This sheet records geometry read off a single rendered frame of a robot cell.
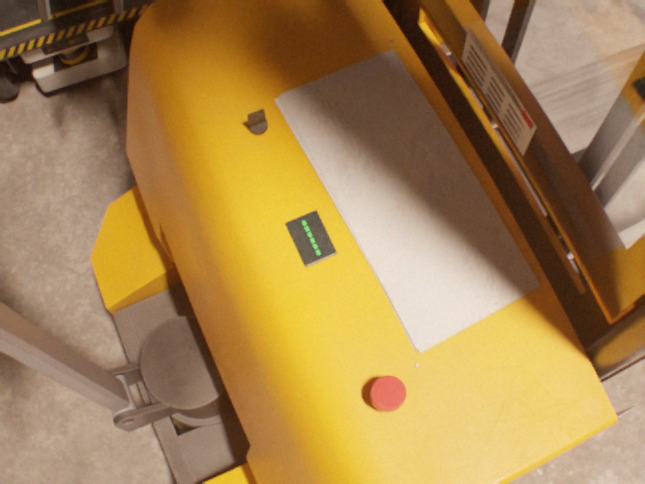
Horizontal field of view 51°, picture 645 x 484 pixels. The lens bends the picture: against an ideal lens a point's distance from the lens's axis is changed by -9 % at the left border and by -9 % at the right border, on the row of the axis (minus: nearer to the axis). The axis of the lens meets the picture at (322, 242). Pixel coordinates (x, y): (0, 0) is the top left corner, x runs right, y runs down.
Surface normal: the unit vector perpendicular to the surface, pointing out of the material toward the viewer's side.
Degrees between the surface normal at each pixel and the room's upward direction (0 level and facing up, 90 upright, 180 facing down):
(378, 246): 0
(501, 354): 0
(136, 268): 22
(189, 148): 45
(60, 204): 0
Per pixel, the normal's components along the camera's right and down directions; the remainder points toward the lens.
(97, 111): -0.02, -0.36
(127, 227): -0.36, -0.18
